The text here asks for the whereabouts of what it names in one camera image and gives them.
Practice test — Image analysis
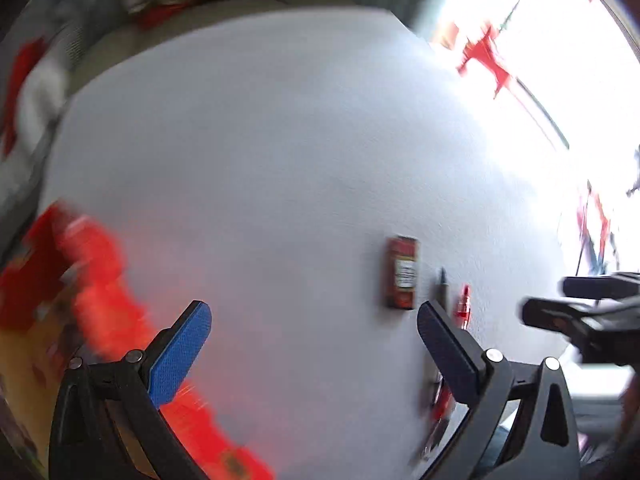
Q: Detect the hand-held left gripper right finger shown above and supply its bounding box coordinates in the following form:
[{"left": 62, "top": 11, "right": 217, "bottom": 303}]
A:
[{"left": 416, "top": 300, "right": 582, "bottom": 480}]

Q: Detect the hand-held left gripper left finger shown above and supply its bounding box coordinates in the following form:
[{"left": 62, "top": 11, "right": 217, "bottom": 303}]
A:
[{"left": 48, "top": 300, "right": 213, "bottom": 480}]

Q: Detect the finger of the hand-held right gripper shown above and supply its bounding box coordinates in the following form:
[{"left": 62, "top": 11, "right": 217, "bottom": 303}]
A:
[
  {"left": 520, "top": 296, "right": 603, "bottom": 337},
  {"left": 562, "top": 272, "right": 640, "bottom": 301}
]

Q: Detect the red gel pen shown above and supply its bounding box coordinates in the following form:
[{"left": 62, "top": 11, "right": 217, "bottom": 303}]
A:
[{"left": 420, "top": 284, "right": 474, "bottom": 461}]

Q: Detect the red paper window decoration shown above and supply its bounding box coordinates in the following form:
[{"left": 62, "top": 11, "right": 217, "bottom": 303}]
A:
[
  {"left": 456, "top": 24, "right": 517, "bottom": 97},
  {"left": 575, "top": 184, "right": 622, "bottom": 276}
]

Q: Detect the red box with white label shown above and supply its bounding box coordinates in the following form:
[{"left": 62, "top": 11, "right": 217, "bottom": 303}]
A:
[{"left": 385, "top": 235, "right": 420, "bottom": 311}]

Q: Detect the red printed cardboard box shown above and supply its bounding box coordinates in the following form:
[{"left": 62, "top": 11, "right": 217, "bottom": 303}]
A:
[{"left": 0, "top": 200, "right": 276, "bottom": 480}]

